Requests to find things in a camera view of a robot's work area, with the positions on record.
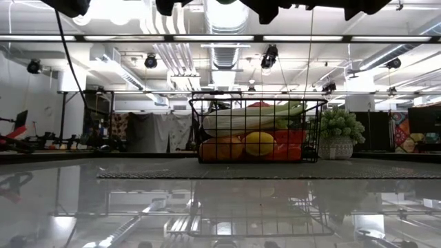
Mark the white hanging cloth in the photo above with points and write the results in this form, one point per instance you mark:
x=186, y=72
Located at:
x=179, y=132

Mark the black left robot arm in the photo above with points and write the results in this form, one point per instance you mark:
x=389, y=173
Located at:
x=67, y=7

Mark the green toy celery bunch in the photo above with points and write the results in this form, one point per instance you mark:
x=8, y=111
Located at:
x=234, y=122

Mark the grey woven placemat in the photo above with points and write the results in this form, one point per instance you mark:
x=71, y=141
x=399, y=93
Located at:
x=241, y=168

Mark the silver ventilation duct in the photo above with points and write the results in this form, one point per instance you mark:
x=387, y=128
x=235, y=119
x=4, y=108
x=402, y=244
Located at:
x=225, y=55

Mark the black divider panel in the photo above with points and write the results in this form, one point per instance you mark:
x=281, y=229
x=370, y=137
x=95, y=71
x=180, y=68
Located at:
x=375, y=132

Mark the grey hanging cloth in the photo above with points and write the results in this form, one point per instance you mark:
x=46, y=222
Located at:
x=148, y=132

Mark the colourful patterned cloth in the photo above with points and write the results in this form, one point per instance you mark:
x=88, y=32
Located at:
x=401, y=134

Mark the orange lumpy toy potato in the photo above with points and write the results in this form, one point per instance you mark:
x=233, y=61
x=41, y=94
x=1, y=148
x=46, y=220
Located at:
x=220, y=149

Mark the red and black machine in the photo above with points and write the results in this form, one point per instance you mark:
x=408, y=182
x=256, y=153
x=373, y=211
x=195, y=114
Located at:
x=17, y=132

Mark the red toy apple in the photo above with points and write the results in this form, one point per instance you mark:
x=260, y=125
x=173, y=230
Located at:
x=258, y=104

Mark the red-orange toy mango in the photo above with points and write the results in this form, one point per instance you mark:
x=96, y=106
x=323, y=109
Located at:
x=289, y=148

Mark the green toy lime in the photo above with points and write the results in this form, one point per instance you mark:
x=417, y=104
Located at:
x=225, y=1

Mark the black aluminium table frame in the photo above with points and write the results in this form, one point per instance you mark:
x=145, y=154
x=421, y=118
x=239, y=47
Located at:
x=103, y=155

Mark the yellow toy lemon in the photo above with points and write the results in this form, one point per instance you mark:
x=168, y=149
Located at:
x=260, y=144

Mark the black screen on cart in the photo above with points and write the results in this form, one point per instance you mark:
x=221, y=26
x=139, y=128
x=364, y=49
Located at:
x=425, y=120

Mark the black ceiling spotlight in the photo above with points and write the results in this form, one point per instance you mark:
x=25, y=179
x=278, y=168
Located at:
x=34, y=66
x=269, y=56
x=393, y=63
x=329, y=87
x=151, y=61

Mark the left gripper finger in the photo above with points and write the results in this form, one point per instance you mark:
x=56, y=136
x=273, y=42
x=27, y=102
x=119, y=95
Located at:
x=169, y=7
x=267, y=12

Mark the black overhead light bar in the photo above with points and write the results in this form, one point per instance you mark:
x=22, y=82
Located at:
x=258, y=38

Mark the black metal rack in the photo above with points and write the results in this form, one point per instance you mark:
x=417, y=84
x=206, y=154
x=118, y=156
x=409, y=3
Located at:
x=98, y=120

